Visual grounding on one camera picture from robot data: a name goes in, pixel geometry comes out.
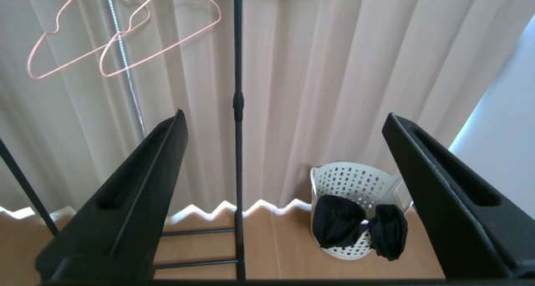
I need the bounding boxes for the pink clothes hanger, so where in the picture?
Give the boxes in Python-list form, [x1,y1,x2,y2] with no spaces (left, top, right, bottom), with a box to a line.
[99,0,222,78]
[27,0,151,80]

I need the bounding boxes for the white laundry basket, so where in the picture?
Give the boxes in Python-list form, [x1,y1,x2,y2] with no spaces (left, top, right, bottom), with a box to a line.
[309,161,413,261]

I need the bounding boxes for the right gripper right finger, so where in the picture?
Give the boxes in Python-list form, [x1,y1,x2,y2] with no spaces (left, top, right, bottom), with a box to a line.
[381,112,535,280]

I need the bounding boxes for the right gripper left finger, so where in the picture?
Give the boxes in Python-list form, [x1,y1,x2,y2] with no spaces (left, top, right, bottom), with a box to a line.
[34,109,189,282]

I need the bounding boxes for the black shorts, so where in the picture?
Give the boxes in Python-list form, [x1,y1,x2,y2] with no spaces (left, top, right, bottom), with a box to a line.
[311,194,371,249]

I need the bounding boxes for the black garment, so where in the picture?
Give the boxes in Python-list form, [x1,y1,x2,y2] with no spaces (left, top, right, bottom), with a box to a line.
[369,203,409,262]

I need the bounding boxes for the black clothes rack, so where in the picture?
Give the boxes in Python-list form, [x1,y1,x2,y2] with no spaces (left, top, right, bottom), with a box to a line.
[0,0,247,282]

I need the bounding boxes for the beige curtain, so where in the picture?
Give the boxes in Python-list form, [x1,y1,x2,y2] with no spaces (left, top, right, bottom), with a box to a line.
[0,0,535,220]

